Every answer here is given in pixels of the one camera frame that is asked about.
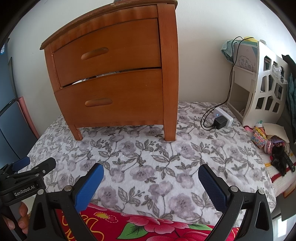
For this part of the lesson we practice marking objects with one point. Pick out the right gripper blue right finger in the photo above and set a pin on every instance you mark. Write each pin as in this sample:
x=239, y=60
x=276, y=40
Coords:
x=215, y=187

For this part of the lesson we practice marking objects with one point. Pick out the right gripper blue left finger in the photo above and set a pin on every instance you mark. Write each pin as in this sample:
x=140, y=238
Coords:
x=86, y=186

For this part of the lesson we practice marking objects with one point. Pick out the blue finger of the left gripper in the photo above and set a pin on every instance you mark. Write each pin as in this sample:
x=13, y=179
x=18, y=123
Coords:
x=43, y=168
x=22, y=163

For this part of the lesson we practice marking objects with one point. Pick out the wooden drawer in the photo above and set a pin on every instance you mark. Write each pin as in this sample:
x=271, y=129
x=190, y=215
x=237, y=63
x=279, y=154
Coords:
x=126, y=46
x=129, y=98

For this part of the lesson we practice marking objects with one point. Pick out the dark blue refrigerator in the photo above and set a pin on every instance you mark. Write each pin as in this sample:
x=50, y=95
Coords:
x=17, y=138

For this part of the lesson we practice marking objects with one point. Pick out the red floral blanket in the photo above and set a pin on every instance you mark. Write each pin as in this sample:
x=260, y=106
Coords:
x=106, y=224

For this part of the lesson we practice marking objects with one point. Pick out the crocheted striped mat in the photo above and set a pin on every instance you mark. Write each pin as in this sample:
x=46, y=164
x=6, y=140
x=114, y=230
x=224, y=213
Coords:
x=280, y=183

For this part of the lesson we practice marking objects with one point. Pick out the pink rolled mat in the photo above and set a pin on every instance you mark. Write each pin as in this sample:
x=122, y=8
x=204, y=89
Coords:
x=27, y=116

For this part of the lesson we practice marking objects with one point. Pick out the black charger plug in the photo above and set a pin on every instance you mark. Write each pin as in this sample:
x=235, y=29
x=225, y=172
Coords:
x=220, y=122

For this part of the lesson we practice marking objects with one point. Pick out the black remote control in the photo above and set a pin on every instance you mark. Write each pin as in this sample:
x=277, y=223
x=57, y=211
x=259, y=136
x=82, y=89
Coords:
x=288, y=161

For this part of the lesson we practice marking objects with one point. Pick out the pile of colourful toys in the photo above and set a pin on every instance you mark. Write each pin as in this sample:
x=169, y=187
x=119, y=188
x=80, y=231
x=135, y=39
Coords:
x=264, y=137

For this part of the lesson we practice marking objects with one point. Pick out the white power strip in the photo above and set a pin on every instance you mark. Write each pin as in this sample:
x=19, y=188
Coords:
x=218, y=112

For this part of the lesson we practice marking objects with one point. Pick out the white cutout shelf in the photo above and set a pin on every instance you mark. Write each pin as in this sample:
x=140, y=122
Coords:
x=259, y=84

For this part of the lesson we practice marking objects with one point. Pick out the wooden nightstand cabinet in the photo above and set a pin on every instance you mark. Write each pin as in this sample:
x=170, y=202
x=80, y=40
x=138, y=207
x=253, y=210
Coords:
x=118, y=13

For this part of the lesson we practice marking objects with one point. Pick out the dark teal hanging clothes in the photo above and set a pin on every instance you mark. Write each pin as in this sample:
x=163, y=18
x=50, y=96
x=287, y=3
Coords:
x=291, y=90

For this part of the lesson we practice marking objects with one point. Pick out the teal cloth on shelf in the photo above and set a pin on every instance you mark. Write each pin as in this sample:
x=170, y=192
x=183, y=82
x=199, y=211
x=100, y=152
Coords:
x=227, y=50

